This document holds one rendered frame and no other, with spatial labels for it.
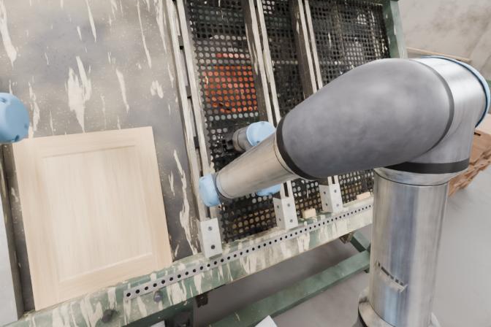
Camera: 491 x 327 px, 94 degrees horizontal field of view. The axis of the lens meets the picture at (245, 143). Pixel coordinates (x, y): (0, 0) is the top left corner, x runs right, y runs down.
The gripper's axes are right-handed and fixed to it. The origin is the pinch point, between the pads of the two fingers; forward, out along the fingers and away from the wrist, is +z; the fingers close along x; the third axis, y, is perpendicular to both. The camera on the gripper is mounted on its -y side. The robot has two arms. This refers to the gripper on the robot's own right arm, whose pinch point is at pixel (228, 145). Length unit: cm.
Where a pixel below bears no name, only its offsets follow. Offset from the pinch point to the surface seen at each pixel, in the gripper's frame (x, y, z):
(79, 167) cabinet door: -1.1, 49.4, 0.7
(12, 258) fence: 21, 68, 0
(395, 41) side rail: -44, -116, -2
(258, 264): 47.9, -2.6, -2.1
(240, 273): 48.2, 5.3, -2.1
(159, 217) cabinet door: 20.7, 29.2, 0.7
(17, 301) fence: 32, 68, 0
